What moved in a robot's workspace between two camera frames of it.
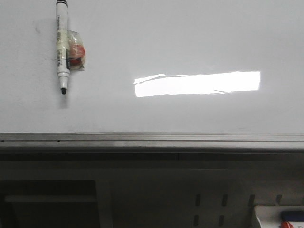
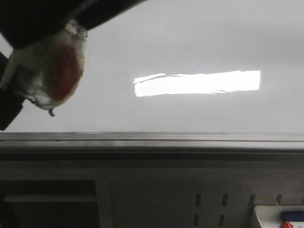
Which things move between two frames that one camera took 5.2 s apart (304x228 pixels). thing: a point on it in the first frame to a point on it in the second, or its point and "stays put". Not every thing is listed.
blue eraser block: (292, 216) stays put
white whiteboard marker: (62, 43) to (16, 58)
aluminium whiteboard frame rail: (151, 142) stays put
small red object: (286, 224) stays put
